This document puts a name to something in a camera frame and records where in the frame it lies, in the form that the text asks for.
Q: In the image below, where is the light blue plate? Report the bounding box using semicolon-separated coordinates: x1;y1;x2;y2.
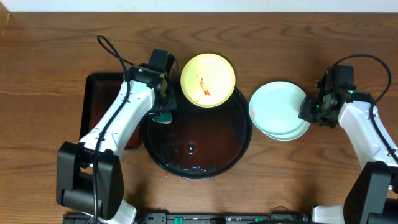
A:
249;81;306;134
264;121;310;141

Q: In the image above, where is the black rectangular tray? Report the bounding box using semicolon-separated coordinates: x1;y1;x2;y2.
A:
79;72;123;139

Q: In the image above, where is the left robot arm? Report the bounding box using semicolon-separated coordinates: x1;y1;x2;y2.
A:
56;64;173;223

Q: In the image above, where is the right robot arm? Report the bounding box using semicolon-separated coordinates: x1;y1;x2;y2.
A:
299;88;397;223

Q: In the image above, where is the yellow plate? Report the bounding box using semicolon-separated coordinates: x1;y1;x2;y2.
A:
180;53;236;108

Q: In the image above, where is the black round tray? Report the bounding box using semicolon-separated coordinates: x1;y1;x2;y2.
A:
140;81;252;179

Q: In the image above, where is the light blue plate front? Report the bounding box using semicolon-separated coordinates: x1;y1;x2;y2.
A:
249;81;306;134

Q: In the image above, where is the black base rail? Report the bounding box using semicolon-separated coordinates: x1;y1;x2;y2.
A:
62;205;313;224

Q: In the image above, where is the green yellow sponge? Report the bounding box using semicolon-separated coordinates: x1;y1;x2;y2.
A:
152;112;172;124

